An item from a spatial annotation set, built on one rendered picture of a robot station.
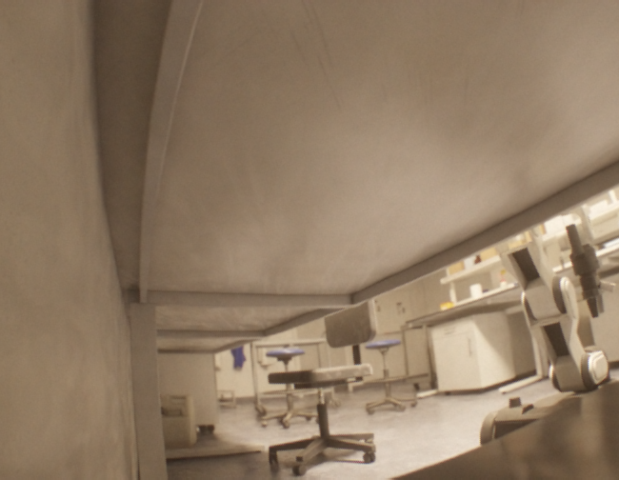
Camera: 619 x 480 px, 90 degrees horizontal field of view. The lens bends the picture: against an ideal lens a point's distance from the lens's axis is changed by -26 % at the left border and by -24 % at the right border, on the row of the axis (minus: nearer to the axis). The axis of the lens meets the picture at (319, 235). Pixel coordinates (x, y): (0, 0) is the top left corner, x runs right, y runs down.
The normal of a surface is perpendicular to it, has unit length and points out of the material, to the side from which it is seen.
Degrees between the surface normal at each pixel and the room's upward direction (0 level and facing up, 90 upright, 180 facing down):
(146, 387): 90
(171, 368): 90
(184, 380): 90
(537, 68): 180
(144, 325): 90
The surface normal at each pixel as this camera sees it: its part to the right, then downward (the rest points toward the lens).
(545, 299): -0.68, 0.34
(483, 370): 0.43, -0.34
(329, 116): 0.10, 0.94
